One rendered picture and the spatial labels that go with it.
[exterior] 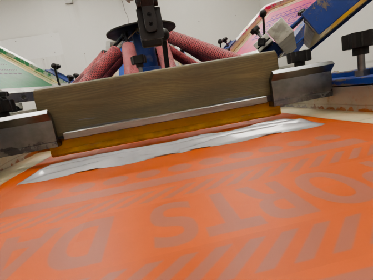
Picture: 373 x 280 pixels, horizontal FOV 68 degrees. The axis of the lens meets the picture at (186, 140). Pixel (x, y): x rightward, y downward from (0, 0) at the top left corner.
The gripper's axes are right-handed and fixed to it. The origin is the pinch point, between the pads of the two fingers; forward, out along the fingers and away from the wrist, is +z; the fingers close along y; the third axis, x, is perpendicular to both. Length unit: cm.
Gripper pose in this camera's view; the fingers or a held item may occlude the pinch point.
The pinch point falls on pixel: (150, 29)
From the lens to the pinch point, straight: 43.4
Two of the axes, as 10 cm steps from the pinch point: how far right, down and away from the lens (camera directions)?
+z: 1.6, 9.7, 1.6
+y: 1.3, 1.4, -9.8
